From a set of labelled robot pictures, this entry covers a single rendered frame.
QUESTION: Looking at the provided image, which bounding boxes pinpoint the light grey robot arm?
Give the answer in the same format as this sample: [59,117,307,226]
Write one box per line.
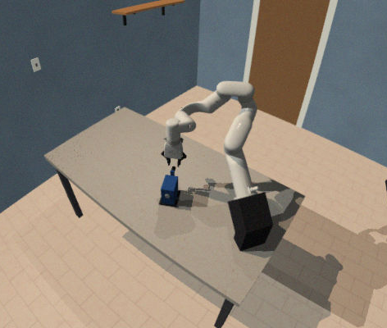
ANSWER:
[164,81,260,200]

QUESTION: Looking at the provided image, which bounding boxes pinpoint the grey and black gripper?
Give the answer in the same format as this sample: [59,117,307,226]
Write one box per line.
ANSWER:
[162,141,187,166]

